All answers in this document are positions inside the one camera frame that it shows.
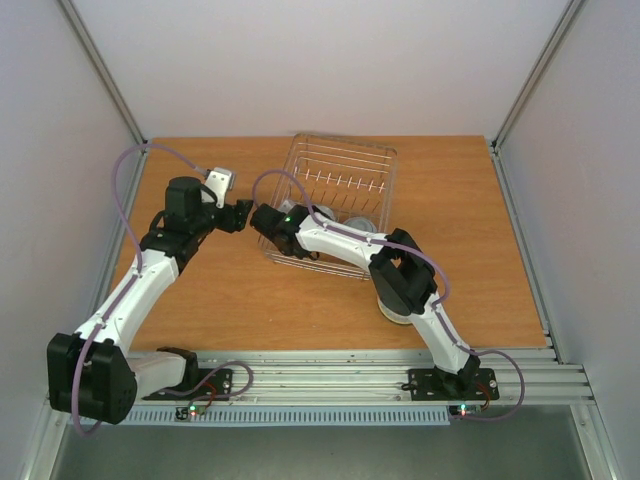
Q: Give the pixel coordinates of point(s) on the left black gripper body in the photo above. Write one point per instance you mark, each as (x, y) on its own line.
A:
(227, 225)

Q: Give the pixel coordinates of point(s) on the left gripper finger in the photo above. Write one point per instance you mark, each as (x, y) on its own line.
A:
(244, 203)
(241, 215)

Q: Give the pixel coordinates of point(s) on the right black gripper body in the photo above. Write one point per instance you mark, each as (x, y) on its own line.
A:
(263, 220)

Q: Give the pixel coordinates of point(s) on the red patterned bowl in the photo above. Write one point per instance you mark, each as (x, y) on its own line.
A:
(325, 211)

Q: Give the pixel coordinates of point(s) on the blue floral bowl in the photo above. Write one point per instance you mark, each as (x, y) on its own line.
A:
(360, 225)

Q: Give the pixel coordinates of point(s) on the yellow sun bowl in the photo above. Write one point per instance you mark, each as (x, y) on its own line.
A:
(393, 316)

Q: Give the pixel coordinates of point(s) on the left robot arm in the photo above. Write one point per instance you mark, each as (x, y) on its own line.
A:
(90, 375)

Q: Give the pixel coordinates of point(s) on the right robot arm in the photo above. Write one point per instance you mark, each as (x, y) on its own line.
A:
(404, 281)

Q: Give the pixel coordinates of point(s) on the left circuit board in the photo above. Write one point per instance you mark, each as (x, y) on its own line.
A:
(190, 412)

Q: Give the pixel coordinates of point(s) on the circuit board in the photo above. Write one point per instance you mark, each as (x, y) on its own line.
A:
(464, 410)
(190, 412)

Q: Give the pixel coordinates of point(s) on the right circuit board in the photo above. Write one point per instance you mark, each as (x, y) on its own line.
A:
(464, 410)

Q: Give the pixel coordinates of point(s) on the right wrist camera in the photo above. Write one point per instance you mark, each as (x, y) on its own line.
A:
(287, 206)

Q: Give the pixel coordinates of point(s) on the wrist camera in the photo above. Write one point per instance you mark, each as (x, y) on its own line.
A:
(220, 181)
(287, 206)

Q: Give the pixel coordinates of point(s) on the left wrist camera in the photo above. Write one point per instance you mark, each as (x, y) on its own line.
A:
(220, 181)

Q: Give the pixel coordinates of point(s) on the wire dish rack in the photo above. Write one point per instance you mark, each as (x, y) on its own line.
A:
(353, 177)

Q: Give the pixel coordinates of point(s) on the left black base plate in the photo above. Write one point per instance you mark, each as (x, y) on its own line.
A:
(220, 383)

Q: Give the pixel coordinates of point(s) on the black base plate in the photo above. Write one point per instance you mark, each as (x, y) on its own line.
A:
(220, 383)
(425, 385)

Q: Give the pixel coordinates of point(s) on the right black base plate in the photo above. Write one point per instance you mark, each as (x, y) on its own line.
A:
(425, 385)

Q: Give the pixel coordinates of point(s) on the blue slotted cable duct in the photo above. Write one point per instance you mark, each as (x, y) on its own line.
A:
(234, 416)

